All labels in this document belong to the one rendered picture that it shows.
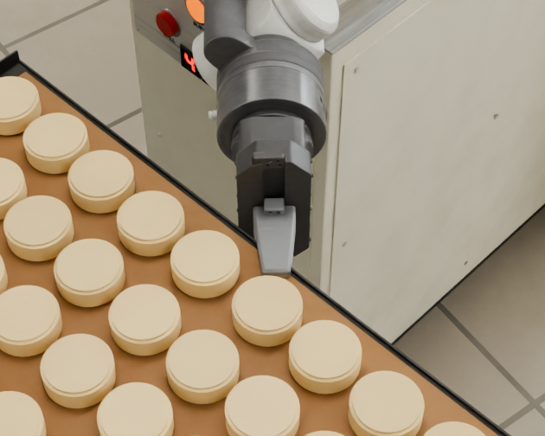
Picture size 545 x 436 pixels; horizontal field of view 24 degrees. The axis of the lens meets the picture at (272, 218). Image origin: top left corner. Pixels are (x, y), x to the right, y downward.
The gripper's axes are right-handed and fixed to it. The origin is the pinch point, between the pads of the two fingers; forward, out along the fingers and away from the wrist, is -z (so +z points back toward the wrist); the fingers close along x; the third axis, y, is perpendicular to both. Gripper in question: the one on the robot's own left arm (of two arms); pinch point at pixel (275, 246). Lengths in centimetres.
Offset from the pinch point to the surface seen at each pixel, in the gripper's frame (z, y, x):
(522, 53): 62, 34, -42
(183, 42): 48, -9, -26
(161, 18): 49, -12, -23
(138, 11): 54, -15, -26
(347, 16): 39.0, 8.3, -13.5
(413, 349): 53, 24, -100
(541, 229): 77, 48, -100
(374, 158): 42, 13, -39
